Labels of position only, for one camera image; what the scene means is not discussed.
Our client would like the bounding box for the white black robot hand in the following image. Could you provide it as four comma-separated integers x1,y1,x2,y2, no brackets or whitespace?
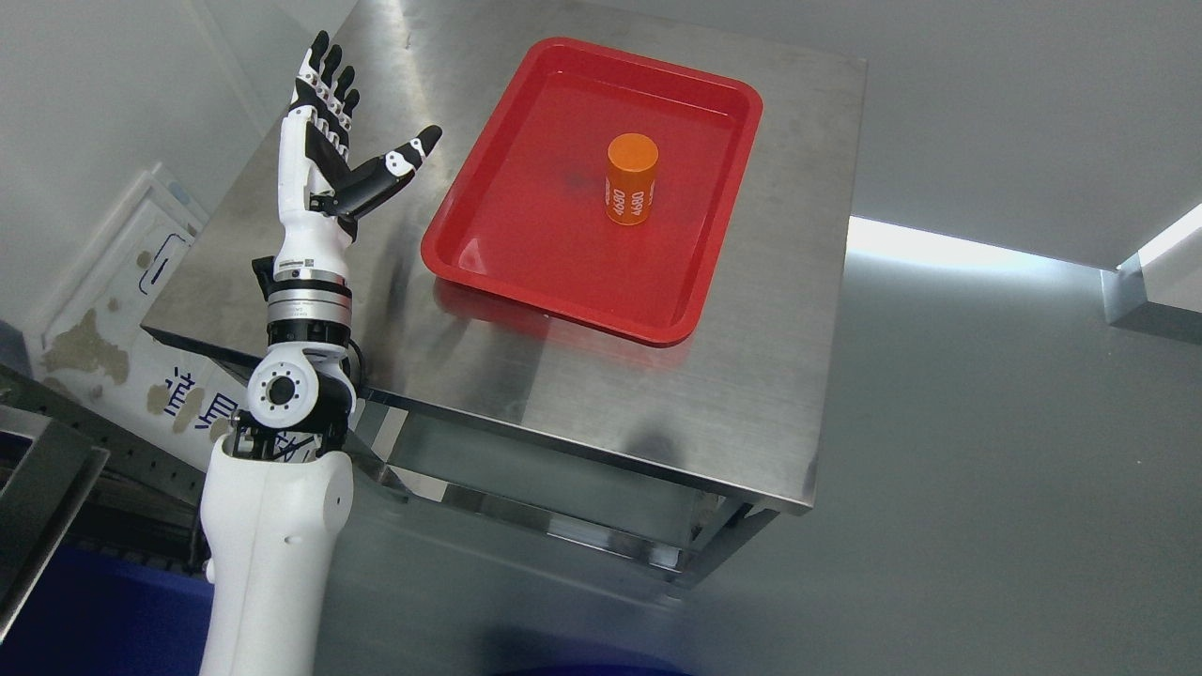
273,30,444,281

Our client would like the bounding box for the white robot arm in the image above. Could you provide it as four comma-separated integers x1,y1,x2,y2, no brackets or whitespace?
200,269,355,675

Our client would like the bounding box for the stainless steel desk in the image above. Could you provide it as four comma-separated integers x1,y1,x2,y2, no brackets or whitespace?
141,0,867,601

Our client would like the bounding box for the red plastic tray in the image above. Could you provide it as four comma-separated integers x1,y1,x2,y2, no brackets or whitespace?
421,36,763,346

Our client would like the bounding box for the white paper sign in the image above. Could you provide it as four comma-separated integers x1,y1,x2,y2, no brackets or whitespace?
32,165,245,470

